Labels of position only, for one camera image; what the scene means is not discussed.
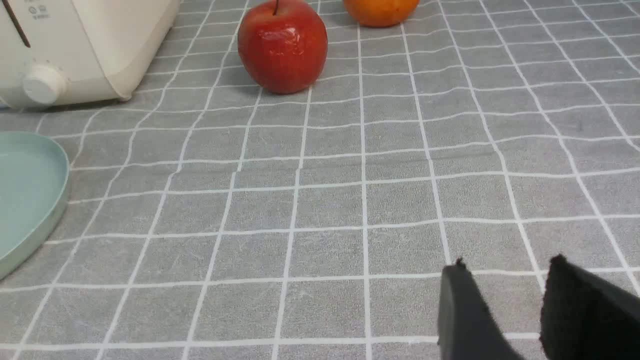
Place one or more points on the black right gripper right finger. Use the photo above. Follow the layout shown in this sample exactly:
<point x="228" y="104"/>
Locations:
<point x="585" y="317"/>

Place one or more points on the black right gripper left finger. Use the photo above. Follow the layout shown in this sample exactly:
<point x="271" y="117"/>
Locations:
<point x="466" y="327"/>

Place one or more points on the grey checked tablecloth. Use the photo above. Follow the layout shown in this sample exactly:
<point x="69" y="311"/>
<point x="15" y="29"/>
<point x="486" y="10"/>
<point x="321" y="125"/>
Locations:
<point x="209" y="219"/>

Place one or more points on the orange persimmon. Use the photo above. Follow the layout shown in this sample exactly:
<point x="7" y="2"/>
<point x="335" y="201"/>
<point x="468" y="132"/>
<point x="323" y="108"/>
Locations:
<point x="380" y="13"/>

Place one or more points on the red apple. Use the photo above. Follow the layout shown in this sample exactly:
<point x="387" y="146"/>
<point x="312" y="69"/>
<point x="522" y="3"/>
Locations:
<point x="283" y="45"/>

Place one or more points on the light green plate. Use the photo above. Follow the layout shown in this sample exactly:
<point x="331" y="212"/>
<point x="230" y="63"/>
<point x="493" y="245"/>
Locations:
<point x="34" y="192"/>

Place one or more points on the white two-slot toaster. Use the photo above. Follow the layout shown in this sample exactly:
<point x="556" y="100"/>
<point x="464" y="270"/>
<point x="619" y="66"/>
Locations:
<point x="67" y="52"/>

